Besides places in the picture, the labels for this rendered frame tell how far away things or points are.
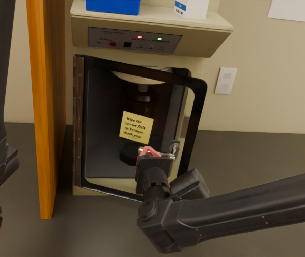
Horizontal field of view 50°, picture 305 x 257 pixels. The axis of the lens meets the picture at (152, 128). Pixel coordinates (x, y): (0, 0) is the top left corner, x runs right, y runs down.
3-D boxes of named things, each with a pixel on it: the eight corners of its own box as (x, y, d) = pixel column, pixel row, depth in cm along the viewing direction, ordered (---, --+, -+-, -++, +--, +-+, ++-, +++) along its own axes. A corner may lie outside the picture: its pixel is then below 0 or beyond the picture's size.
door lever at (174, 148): (141, 144, 83) (143, 136, 82) (178, 153, 82) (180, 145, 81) (136, 156, 79) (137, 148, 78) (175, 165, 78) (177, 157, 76)
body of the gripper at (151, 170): (169, 153, 71) (176, 176, 65) (162, 188, 76) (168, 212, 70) (139, 153, 70) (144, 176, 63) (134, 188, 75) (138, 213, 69)
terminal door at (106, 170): (76, 184, 96) (78, 53, 75) (177, 210, 93) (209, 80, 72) (75, 186, 96) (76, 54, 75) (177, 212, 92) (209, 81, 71)
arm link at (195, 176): (136, 220, 55) (164, 254, 58) (195, 186, 53) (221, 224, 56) (139, 184, 66) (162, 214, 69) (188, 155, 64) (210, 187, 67)
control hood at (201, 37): (72, 43, 74) (72, -4, 69) (208, 54, 81) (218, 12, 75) (68, 62, 65) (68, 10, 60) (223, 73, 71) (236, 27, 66)
